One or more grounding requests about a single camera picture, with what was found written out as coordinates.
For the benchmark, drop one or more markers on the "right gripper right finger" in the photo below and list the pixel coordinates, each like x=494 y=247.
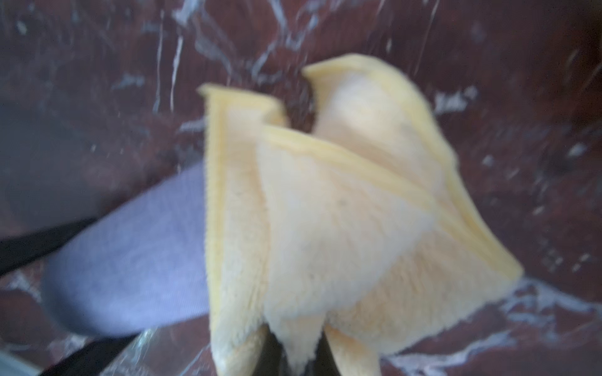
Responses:
x=324 y=362

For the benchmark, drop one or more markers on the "lavender eyeglass case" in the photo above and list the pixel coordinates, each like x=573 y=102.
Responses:
x=140 y=267

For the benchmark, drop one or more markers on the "yellow microfiber cloth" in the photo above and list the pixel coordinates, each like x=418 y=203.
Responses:
x=360 y=233

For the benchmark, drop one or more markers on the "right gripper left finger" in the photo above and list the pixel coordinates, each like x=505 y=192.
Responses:
x=272 y=360

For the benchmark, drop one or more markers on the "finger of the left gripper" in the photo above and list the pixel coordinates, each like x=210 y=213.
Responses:
x=92 y=359
x=19 y=251

